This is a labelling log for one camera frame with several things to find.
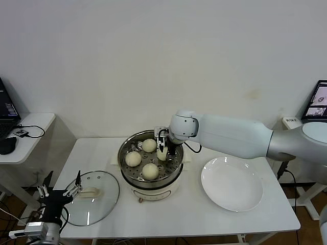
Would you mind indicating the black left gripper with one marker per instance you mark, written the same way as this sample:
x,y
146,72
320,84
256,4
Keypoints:
x,y
53,201

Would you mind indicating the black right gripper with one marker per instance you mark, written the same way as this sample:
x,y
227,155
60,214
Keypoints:
x,y
170,141

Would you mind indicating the white steamed baozi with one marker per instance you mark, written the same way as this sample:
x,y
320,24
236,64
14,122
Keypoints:
x,y
133,158
150,171
162,155
149,145

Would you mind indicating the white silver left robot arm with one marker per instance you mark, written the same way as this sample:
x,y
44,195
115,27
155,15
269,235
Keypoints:
x,y
48,237

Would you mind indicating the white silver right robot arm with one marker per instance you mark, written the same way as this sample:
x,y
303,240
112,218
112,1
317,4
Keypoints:
x,y
230,135

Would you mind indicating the stainless steel steamer basket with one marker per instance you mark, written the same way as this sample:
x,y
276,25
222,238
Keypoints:
x,y
176,163

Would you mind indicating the steel steamer pot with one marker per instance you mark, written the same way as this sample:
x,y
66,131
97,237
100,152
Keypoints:
x,y
153,192

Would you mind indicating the white side table with mouse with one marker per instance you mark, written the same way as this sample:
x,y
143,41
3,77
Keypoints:
x,y
33,143

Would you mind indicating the small black usb device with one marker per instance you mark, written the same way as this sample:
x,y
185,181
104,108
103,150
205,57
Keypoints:
x,y
20,133

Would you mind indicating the black computer mouse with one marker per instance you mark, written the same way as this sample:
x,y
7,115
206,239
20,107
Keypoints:
x,y
7,145

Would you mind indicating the white round plate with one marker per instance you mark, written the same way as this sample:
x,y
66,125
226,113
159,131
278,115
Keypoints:
x,y
230,183

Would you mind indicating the black laptop with dark screen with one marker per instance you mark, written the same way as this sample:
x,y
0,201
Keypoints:
x,y
5,107

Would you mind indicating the white text label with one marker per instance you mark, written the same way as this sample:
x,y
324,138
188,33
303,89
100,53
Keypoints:
x,y
291,120

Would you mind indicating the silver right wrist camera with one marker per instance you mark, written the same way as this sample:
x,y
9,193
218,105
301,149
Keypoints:
x,y
159,130

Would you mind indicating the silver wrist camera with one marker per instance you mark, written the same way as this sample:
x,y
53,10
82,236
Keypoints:
x,y
159,130
35,227

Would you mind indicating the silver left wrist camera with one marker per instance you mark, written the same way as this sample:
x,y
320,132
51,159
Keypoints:
x,y
35,227

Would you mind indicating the grey laptop with camera views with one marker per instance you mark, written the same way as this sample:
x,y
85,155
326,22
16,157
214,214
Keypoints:
x,y
316,102

